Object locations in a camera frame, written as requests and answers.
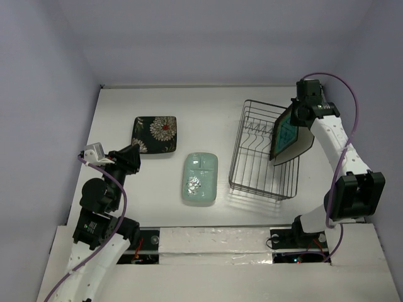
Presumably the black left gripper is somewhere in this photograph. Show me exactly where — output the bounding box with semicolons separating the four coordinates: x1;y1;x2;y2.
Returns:
101;142;140;208

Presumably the black floral square plate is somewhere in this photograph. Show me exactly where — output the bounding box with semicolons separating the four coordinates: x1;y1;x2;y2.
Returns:
131;116;178;154

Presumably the grey glass square plate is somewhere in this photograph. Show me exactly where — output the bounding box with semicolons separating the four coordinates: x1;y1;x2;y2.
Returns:
273;127;314;166

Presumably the teal brown square plate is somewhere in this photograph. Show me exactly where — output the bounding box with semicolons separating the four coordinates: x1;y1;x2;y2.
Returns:
270;106;298;160

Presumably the light green oblong plate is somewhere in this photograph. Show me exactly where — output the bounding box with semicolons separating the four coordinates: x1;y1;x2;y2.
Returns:
182;152;219;203

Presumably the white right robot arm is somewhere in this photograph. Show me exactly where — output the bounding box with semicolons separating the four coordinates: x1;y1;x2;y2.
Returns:
290;79;385;249

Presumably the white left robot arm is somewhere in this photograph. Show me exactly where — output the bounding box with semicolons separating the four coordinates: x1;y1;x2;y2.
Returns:
45;143;140;301

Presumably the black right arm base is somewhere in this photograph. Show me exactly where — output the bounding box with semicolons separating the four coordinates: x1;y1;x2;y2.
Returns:
266;221;328;250

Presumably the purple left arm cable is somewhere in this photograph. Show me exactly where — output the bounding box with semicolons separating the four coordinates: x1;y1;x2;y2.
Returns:
42;155;128;302

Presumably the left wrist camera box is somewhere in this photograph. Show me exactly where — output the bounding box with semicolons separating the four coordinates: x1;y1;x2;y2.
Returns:
81;142;110;166

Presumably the grey wire dish rack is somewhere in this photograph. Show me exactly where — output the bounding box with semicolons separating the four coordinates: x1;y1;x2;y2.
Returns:
229;99;299;200

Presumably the foil covered front rail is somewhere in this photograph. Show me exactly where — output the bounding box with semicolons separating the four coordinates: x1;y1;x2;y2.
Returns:
158;227;273;266

